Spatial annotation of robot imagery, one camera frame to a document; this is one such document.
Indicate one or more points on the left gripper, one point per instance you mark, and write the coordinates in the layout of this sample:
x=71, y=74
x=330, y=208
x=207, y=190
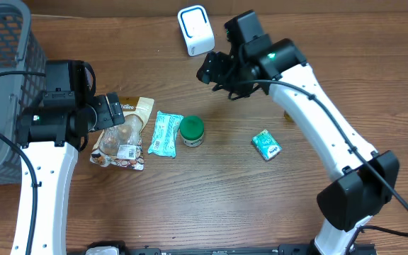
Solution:
x=106, y=119

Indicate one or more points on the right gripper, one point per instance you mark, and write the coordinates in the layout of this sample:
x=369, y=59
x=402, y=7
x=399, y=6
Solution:
x=216, y=74

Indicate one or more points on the brown Pantree snack pouch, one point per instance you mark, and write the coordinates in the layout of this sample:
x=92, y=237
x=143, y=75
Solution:
x=121, y=145

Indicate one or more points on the green lidded jar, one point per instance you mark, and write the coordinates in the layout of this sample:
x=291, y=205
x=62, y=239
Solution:
x=192, y=131

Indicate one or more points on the small teal white packet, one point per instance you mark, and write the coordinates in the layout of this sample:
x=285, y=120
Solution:
x=266, y=145

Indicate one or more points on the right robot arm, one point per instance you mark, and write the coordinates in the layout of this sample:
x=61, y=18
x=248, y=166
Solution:
x=362, y=179

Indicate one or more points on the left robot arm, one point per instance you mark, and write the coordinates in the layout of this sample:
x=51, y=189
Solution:
x=51, y=132

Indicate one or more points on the white barcode scanner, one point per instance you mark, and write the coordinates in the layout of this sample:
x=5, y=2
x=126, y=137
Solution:
x=196, y=29

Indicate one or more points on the grey plastic mesh basket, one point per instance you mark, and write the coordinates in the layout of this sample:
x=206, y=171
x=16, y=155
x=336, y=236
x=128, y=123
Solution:
x=22, y=59

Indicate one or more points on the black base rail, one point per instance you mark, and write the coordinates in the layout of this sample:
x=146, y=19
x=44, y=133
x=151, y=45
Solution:
x=119, y=247

